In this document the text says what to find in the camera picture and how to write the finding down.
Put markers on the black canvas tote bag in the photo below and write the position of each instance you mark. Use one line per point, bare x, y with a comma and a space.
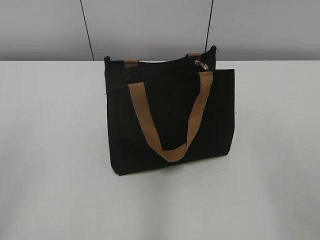
168, 113

